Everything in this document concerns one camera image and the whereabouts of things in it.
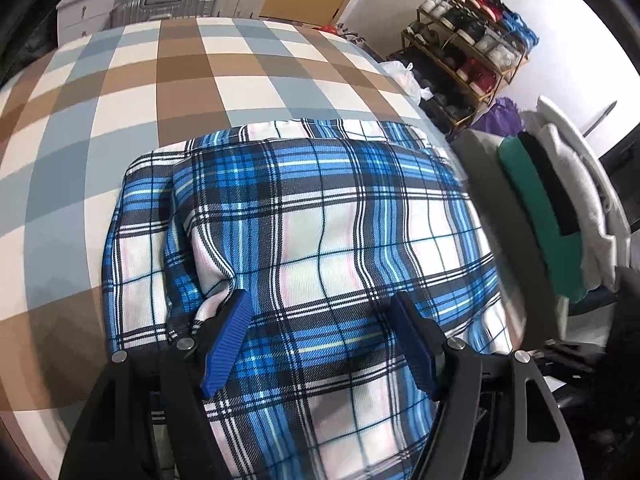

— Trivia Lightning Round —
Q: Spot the blue plaid shirt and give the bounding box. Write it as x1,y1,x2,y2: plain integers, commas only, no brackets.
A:
102,117,528,480

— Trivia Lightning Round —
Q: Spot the brown blue checked bed sheet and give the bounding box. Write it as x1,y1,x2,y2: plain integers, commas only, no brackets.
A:
0,16,466,480

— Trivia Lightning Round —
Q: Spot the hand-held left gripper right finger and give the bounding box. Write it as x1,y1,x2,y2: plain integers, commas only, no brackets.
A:
390,292,583,480

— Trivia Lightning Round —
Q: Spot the silver suitcase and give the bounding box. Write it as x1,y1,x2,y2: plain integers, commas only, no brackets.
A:
109,0,216,28

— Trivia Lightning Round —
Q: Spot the white plastic bag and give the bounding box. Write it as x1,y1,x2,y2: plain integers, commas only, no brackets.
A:
382,60,433,103

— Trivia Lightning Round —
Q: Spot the black garment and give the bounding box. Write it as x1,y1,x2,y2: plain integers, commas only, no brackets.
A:
516,131,583,237

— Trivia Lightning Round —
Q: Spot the shoe rack with shoes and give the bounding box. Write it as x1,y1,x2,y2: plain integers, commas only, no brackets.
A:
387,0,541,141

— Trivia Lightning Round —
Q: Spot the white drawer cabinet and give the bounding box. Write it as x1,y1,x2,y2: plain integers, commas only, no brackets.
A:
56,0,123,43

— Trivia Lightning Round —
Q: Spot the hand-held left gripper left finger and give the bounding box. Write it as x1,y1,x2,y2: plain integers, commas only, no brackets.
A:
59,289,254,480

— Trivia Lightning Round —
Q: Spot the white curved chair back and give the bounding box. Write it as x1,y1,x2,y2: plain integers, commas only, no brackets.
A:
535,95,633,241

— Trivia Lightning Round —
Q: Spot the light grey garment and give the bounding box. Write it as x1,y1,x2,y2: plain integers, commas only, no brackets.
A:
537,122,623,293

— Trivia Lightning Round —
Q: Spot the purple cloth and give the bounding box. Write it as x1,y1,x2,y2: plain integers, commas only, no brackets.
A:
472,97,526,136

